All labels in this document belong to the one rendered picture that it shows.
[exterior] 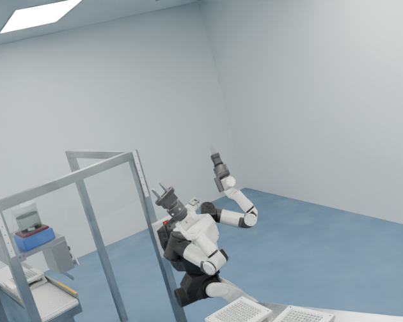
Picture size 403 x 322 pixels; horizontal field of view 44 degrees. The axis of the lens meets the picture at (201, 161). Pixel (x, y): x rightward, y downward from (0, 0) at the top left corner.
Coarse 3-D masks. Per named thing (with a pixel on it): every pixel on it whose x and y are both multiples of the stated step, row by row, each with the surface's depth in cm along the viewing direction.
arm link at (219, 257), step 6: (204, 234) 258; (198, 240) 256; (204, 240) 256; (204, 246) 256; (210, 246) 256; (204, 252) 257; (210, 252) 255; (216, 252) 256; (222, 252) 260; (210, 258) 256; (216, 258) 255; (222, 258) 258; (216, 264) 255; (222, 264) 259
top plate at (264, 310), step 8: (232, 304) 254; (256, 304) 248; (216, 312) 250; (248, 312) 242; (264, 312) 238; (272, 312) 239; (208, 320) 245; (216, 320) 243; (232, 320) 239; (248, 320) 236; (256, 320) 234
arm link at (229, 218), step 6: (222, 210) 311; (222, 216) 309; (228, 216) 309; (234, 216) 309; (240, 216) 309; (246, 216) 305; (252, 216) 304; (222, 222) 311; (228, 222) 309; (234, 222) 309; (240, 222) 307; (246, 222) 305; (252, 222) 305
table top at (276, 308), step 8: (264, 304) 260; (272, 304) 258; (280, 304) 256; (280, 312) 248; (328, 312) 238; (336, 312) 236; (344, 312) 234; (352, 312) 233; (360, 312) 231; (336, 320) 230; (344, 320) 228; (352, 320) 227; (360, 320) 225; (368, 320) 224; (376, 320) 222; (384, 320) 221; (392, 320) 219; (400, 320) 218
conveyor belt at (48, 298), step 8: (0, 272) 418; (8, 272) 412; (0, 280) 398; (40, 288) 361; (48, 288) 358; (56, 288) 354; (40, 296) 347; (48, 296) 343; (56, 296) 340; (64, 296) 336; (72, 296) 333; (40, 304) 334; (48, 304) 331; (56, 304) 328; (64, 304) 325; (72, 304) 326; (40, 312) 322; (48, 312) 319; (56, 312) 320; (48, 320) 316
